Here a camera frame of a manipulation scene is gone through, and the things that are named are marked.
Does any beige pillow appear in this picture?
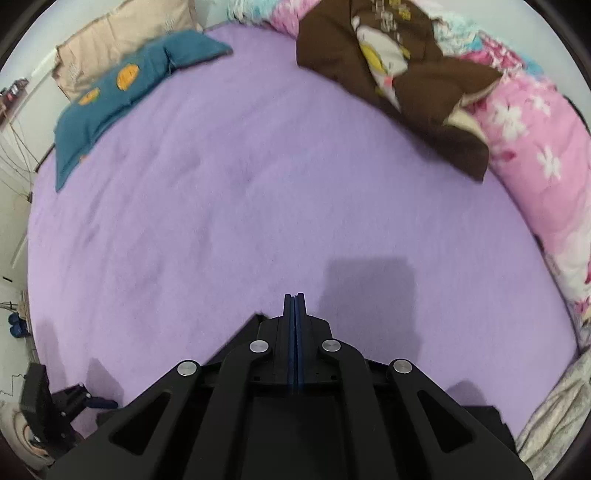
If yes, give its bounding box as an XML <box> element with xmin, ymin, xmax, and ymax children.
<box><xmin>52</xmin><ymin>0</ymin><xmax>201</xmax><ymax>100</ymax></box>

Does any brown printed garment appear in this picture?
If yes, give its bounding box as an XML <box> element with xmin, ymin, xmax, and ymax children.
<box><xmin>297</xmin><ymin>1</ymin><xmax>502</xmax><ymax>182</ymax></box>

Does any purple fleece bed sheet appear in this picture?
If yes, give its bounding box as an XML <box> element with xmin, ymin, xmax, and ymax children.
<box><xmin>28</xmin><ymin>24</ymin><xmax>577</xmax><ymax>433</ymax></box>

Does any pink floral rolled duvet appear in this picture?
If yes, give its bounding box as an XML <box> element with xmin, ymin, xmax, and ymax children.
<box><xmin>228</xmin><ymin>1</ymin><xmax>590</xmax><ymax>343</ymax></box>

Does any black zip jacket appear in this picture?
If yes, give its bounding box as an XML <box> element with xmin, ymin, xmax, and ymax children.
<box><xmin>465</xmin><ymin>405</ymin><xmax>517</xmax><ymax>454</ymax></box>

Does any red and black small device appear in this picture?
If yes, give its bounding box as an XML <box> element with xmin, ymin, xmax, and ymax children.
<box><xmin>0</xmin><ymin>78</ymin><xmax>29</xmax><ymax>115</ymax></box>

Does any grey fuzzy blanket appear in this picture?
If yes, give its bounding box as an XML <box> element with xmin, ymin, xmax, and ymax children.
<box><xmin>516</xmin><ymin>348</ymin><xmax>590</xmax><ymax>479</ymax></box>

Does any blue pillow with orange dots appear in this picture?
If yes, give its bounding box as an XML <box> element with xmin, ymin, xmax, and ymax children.
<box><xmin>54</xmin><ymin>30</ymin><xmax>232</xmax><ymax>191</ymax></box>

